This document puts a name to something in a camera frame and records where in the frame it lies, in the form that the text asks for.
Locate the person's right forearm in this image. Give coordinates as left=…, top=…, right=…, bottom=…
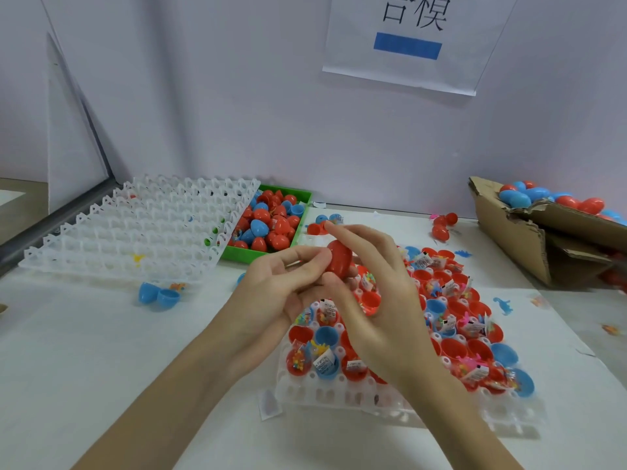
left=396, top=362, right=525, bottom=470

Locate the green plastic tray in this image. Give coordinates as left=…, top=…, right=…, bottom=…
left=219, top=185, right=313, bottom=265

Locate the clear triangular panel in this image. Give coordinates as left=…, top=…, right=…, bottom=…
left=46, top=34, right=111, bottom=213

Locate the person's left hand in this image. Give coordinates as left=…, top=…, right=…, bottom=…
left=208, top=244, right=339, bottom=373

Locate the person's right hand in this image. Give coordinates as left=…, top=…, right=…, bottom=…
left=321, top=223, right=450, bottom=388

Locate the small white paper slip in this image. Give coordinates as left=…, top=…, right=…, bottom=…
left=259, top=388, right=283, bottom=421

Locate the person's left forearm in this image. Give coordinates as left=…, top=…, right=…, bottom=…
left=73, top=328, right=246, bottom=470

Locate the small capsule cluster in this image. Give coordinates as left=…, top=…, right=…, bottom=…
left=306, top=213, right=345, bottom=236

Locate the blue egg shell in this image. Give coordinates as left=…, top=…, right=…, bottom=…
left=137, top=281, right=182, bottom=310

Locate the clear plastic egg tray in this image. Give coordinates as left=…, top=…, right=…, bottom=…
left=272, top=242, right=545, bottom=431
left=18, top=174, right=262, bottom=282

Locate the grey metal rail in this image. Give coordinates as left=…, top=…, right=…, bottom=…
left=0, top=179, right=121, bottom=275

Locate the white paper sign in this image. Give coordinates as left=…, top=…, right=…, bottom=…
left=322, top=0, right=521, bottom=97

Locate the cardboard box of capsules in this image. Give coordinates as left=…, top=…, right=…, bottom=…
left=468, top=176, right=627, bottom=288

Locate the pile of finished eggs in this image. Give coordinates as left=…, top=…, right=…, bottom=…
left=498, top=181, right=627, bottom=223

